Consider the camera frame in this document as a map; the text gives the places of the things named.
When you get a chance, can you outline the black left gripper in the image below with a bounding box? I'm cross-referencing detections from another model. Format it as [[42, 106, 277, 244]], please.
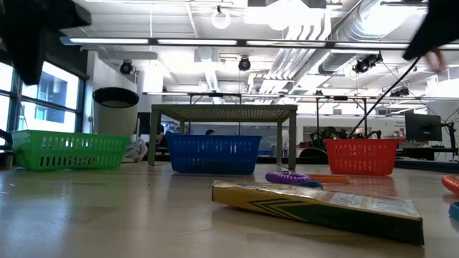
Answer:
[[0, 0, 93, 86]]

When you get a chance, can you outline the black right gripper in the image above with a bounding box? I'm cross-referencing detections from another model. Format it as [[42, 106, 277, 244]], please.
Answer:
[[402, 0, 459, 61]]

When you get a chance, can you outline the orange coil wristband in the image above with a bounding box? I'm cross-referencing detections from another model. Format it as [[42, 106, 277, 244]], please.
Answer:
[[441, 174, 459, 197]]

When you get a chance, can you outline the black office chair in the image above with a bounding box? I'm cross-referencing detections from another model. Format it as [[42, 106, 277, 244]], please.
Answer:
[[299, 146, 326, 160]]

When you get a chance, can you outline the large window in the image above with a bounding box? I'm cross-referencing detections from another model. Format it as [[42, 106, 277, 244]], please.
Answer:
[[0, 60, 87, 134]]

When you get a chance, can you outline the black ceiling spotlight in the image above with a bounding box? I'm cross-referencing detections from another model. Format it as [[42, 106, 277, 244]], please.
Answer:
[[119, 59, 134, 75], [352, 52, 384, 75], [237, 56, 252, 72]]

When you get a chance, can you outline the black computer monitor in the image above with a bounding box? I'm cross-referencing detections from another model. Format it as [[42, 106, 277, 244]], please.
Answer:
[[404, 113, 443, 143]]

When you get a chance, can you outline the green plastic basket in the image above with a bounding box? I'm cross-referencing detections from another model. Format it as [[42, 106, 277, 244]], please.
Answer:
[[10, 129, 131, 171]]

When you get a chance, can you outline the white cylindrical container black rim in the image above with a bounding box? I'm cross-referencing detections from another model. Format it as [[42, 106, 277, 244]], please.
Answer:
[[92, 87, 140, 137]]

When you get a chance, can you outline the red plastic basket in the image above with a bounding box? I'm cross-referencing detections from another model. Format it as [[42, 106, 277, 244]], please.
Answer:
[[324, 138, 398, 176]]

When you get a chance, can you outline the linear ceiling light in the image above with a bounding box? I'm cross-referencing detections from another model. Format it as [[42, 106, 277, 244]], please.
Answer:
[[60, 37, 459, 50]]

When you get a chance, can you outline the orange rubber band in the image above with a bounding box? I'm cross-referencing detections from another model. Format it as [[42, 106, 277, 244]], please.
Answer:
[[308, 173, 351, 185]]

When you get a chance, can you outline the green perforated metal shelf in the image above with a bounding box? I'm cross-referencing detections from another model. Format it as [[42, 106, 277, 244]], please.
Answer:
[[148, 103, 299, 171]]

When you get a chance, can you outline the purple coil wristband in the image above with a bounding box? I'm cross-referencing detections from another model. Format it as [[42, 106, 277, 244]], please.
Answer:
[[265, 171, 314, 186]]

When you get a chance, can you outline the blue plastic basket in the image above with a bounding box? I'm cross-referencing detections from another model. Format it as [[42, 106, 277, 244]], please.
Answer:
[[165, 134, 262, 176]]

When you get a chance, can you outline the yellow crayon box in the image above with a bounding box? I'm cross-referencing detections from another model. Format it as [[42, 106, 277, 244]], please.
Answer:
[[211, 179, 425, 247]]

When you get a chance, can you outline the silver ventilation duct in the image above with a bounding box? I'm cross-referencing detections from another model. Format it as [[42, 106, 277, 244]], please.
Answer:
[[317, 0, 431, 76]]

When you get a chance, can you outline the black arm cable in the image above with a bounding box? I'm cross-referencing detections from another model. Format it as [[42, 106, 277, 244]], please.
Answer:
[[350, 55, 422, 136]]

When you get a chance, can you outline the white coiled rope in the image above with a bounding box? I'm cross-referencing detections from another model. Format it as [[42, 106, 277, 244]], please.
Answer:
[[123, 137, 148, 163]]

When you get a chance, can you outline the white ring lamp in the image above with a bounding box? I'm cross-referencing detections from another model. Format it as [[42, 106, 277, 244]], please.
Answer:
[[210, 9, 232, 31]]

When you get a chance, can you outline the black aluminium frame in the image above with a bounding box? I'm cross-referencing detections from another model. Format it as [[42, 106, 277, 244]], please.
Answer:
[[141, 153, 459, 173]]

